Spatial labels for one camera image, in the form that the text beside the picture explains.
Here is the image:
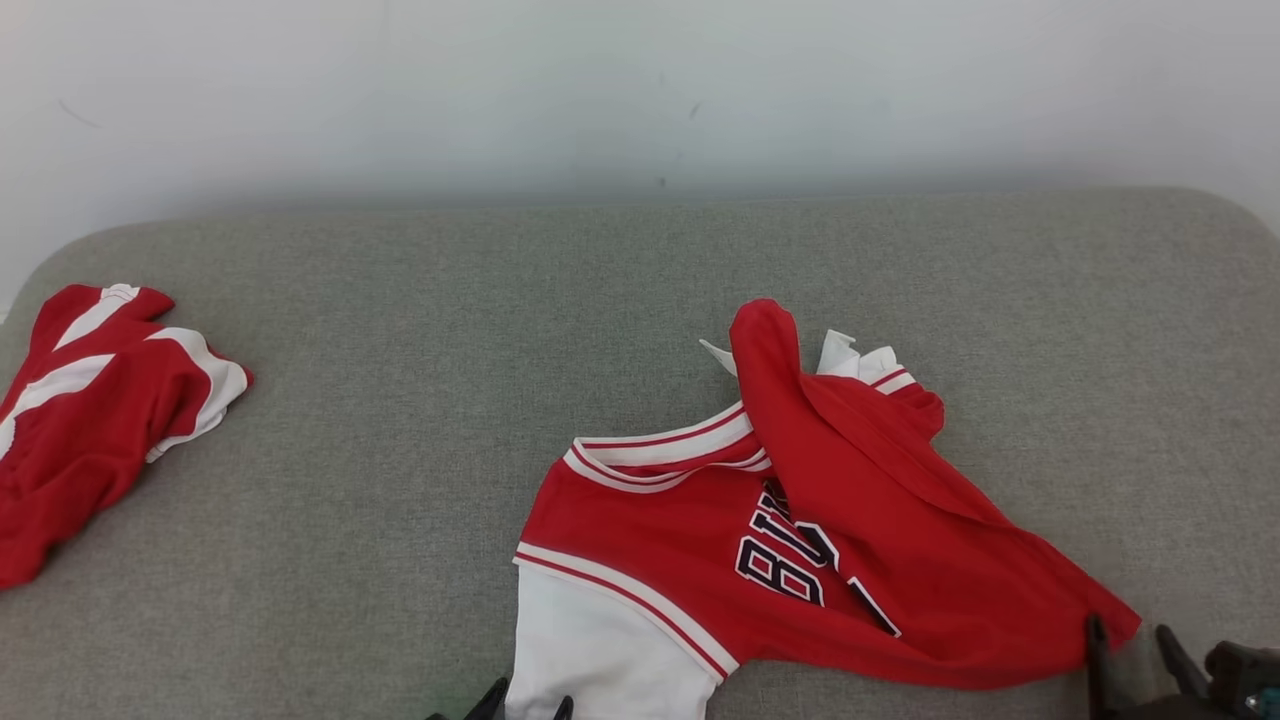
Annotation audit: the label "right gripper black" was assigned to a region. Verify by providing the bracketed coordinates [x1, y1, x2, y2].
[1085, 614, 1217, 720]

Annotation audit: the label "red basketball jersey white sleeves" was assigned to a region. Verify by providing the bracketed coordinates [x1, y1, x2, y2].
[505, 298, 1143, 720]

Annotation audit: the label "red basketball shorts white stripes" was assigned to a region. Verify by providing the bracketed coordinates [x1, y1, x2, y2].
[0, 284, 253, 591]

